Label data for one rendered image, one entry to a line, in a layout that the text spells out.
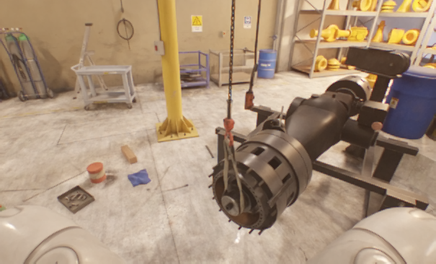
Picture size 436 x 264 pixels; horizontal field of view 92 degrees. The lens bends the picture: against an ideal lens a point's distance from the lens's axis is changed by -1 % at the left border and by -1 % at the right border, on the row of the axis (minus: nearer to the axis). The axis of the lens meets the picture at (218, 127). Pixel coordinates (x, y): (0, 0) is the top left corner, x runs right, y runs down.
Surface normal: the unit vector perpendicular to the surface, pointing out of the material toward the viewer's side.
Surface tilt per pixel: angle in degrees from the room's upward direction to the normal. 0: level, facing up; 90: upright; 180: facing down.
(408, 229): 2
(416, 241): 17
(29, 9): 90
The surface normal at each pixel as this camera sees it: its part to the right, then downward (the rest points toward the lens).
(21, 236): -0.04, -0.80
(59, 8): 0.38, 0.43
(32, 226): 0.05, -0.92
